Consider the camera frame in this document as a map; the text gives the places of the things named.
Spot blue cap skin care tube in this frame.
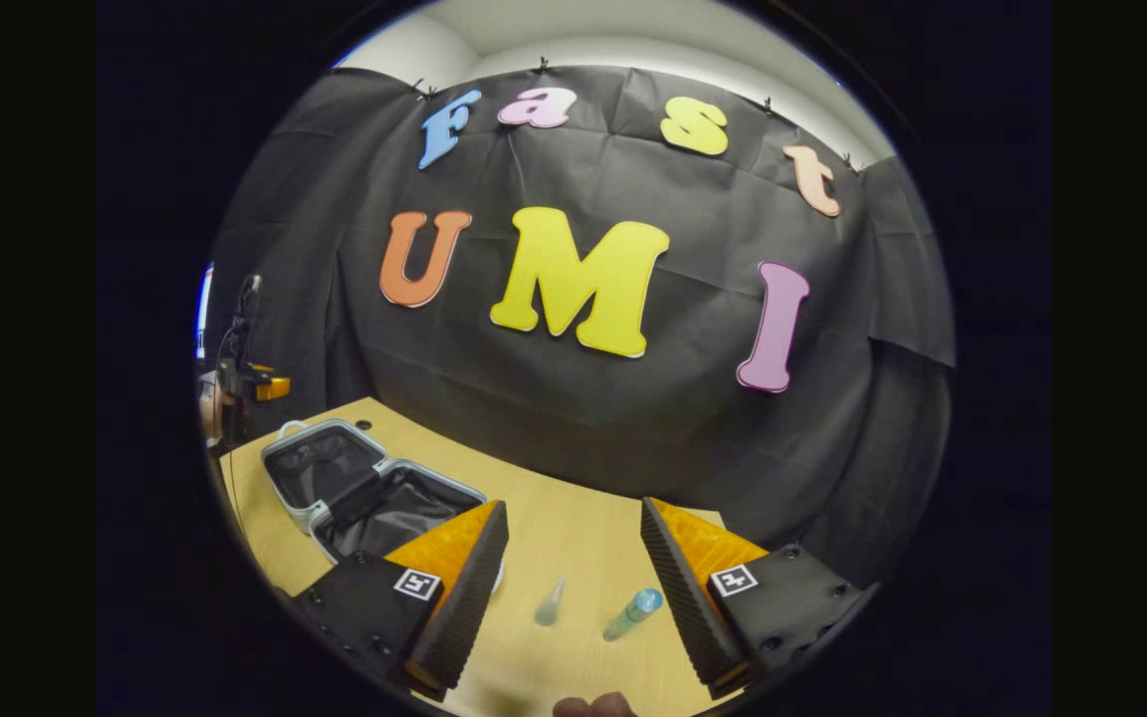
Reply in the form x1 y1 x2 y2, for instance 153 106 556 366
601 588 664 643

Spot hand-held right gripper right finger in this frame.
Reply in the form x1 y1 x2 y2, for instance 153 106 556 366
641 496 881 701

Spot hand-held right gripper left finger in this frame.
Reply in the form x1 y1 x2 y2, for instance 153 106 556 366
287 498 512 703

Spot computer monitor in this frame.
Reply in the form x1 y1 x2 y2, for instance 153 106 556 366
197 264 216 359

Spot black backdrop cloth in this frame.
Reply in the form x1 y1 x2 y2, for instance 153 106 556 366
205 65 958 589

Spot clear skin care tube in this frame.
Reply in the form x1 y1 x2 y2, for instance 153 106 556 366
534 575 568 628

